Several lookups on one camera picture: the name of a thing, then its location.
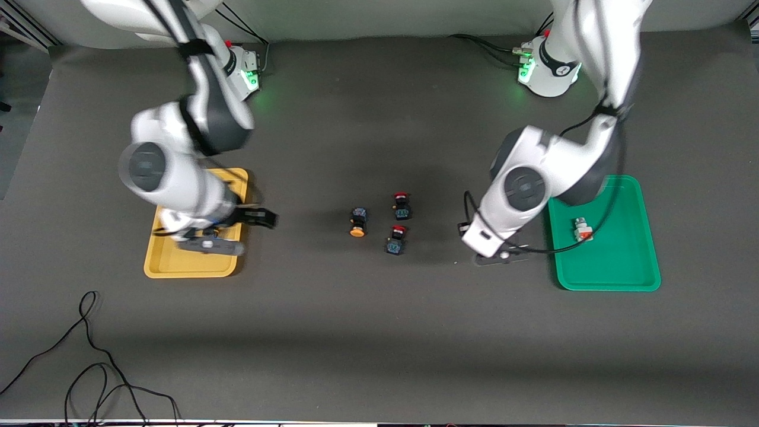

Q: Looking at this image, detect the loose black floor cable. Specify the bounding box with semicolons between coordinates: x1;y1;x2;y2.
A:
0;291;181;427

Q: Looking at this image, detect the yellow plastic tray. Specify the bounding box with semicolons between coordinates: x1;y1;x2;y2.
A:
143;168;249;279

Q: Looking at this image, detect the aluminium frame rail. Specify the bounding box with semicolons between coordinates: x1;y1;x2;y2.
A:
0;0;60;54

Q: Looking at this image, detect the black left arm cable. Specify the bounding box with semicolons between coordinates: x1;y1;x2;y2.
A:
463;0;630;256

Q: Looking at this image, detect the green plastic tray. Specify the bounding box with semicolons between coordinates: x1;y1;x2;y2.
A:
545;174;662;292

